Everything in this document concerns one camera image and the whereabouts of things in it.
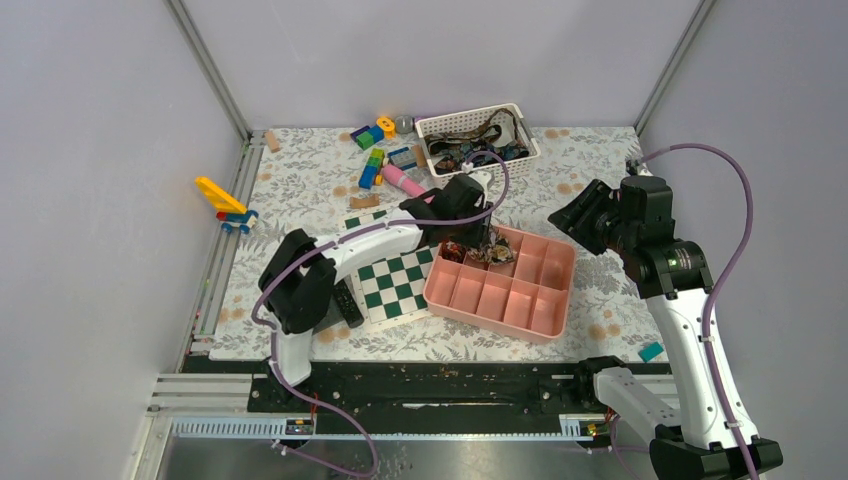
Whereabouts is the purple glitter microphone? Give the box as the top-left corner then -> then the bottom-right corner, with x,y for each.
394,115 -> 415,135

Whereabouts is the small teal block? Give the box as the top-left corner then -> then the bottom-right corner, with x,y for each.
638,342 -> 664,363

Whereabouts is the yellow toy crane car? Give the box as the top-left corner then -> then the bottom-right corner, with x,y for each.
194,176 -> 259,235

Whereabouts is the wooden arch block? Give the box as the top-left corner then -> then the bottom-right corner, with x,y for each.
349,194 -> 380,209

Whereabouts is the wooden cylinder block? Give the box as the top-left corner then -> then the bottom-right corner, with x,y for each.
264,130 -> 281,153

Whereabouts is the green white chessboard mat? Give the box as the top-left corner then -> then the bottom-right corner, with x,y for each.
350,244 -> 437,333

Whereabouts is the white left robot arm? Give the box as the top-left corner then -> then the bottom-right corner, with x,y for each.
251,171 -> 500,411

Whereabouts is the rolled red patterned tie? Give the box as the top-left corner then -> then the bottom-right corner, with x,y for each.
439,241 -> 467,264

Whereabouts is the white perforated plastic basket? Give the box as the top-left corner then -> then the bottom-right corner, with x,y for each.
415,103 -> 540,187

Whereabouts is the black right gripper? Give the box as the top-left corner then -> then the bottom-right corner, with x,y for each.
547,178 -> 637,256

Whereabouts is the wooden rectangular block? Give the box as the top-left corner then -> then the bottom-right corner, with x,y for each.
412,145 -> 427,169

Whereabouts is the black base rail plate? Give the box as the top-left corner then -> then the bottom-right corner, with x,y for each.
246,358 -> 677,437

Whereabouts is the blue patterned tie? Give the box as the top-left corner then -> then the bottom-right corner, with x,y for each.
430,142 -> 531,175

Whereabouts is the blue grey lego brick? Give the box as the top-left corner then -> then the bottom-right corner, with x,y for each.
388,147 -> 418,171

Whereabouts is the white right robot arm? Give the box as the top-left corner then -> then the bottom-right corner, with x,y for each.
548,175 -> 784,479

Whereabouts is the pink divided organizer tray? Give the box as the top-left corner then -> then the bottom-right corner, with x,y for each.
424,226 -> 577,344

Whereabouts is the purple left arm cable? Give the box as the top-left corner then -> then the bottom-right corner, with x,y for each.
250,150 -> 511,480

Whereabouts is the brown floral patterned tie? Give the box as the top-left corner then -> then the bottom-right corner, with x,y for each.
466,227 -> 517,266

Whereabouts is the colourful lego block vehicle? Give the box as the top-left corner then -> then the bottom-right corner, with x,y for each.
350,116 -> 396,190

